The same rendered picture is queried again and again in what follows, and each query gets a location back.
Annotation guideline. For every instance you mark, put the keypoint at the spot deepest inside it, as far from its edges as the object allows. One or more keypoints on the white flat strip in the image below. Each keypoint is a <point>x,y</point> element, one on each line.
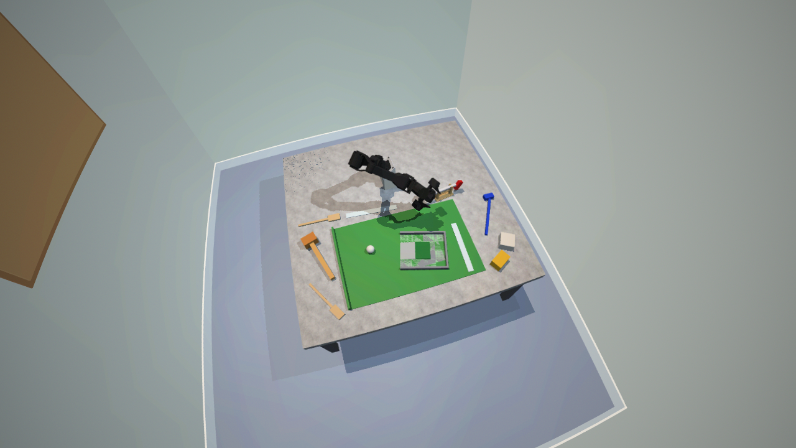
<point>374,210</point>
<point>462,247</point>

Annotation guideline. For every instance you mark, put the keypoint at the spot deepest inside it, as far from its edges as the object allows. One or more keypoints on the green putting mat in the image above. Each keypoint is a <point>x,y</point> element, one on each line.
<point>376,277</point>

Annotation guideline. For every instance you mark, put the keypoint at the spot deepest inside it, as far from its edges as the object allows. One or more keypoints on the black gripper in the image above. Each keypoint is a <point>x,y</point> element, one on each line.
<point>418,204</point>

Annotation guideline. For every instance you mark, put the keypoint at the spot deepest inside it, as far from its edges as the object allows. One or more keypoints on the orange block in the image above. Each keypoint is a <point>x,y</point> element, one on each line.
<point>499,260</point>

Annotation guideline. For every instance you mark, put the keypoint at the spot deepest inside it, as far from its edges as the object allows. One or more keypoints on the blue golf putter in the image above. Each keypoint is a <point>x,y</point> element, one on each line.
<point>488,197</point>

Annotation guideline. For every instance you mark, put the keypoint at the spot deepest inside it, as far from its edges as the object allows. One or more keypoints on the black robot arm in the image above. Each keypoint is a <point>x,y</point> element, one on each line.
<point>377,166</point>

